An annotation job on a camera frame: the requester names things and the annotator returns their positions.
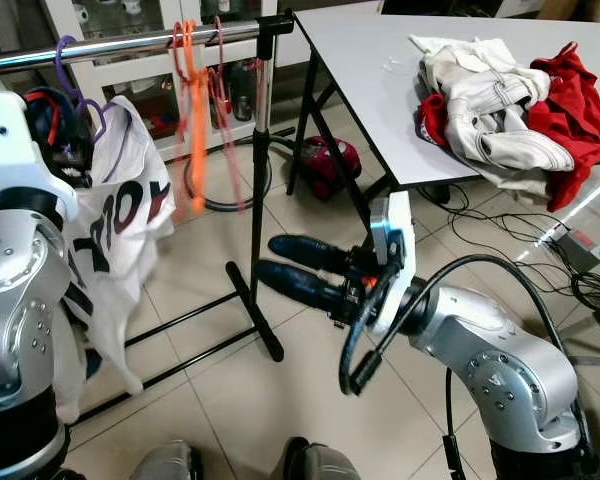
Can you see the thin pink hanger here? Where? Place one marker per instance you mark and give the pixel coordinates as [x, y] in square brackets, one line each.
[225, 90]

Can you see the white glass door cabinet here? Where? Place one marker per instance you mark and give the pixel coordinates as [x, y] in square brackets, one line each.
[140, 90]

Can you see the grey robot right foot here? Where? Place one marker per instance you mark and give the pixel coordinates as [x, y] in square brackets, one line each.
[325, 465]

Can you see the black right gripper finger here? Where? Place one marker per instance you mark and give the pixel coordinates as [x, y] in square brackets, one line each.
[300, 285]
[310, 255]

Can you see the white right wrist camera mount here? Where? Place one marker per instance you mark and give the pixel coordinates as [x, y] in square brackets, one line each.
[390, 225]

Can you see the metal clothes rack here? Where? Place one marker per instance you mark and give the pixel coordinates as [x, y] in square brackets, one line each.
[140, 42]

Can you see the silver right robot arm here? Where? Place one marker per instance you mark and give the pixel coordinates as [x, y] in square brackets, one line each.
[490, 360]

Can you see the white jacket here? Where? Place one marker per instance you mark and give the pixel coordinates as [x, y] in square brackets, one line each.
[490, 110]

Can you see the grey robot left foot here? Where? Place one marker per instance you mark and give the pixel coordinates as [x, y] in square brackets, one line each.
[165, 462]

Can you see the red garment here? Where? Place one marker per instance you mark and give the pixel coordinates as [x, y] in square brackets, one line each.
[565, 110]

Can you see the magenta vacuum cleaner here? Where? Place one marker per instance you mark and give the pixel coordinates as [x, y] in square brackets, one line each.
[330, 165]

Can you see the purple hanger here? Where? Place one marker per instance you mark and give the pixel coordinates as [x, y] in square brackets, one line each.
[61, 72]

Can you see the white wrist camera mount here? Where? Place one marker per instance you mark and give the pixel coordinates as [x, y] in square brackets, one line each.
[8, 140]
[390, 225]

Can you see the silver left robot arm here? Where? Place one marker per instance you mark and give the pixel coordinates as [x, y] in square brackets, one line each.
[20, 300]

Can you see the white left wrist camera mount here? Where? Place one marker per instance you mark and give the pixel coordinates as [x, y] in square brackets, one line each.
[8, 140]

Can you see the grey robot foot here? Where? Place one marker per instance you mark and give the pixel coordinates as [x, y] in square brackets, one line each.
[165, 462]
[325, 465]

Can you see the grey power box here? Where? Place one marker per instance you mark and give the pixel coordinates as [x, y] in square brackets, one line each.
[580, 248]

